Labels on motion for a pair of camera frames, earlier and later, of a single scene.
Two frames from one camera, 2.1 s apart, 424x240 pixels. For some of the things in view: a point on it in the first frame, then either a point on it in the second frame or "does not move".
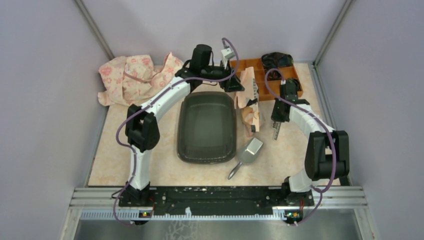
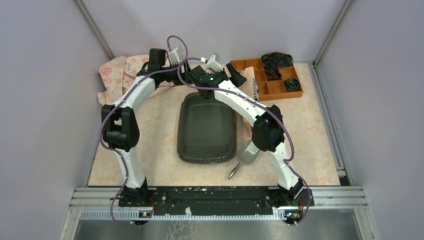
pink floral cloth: x=131 y=79 does not move
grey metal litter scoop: x=248 y=154 does not move
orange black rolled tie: x=273 y=75 does not move
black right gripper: x=275 y=117 to x=237 y=79
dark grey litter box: x=207 y=128 does not move
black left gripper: x=232 y=85 to x=186 y=69
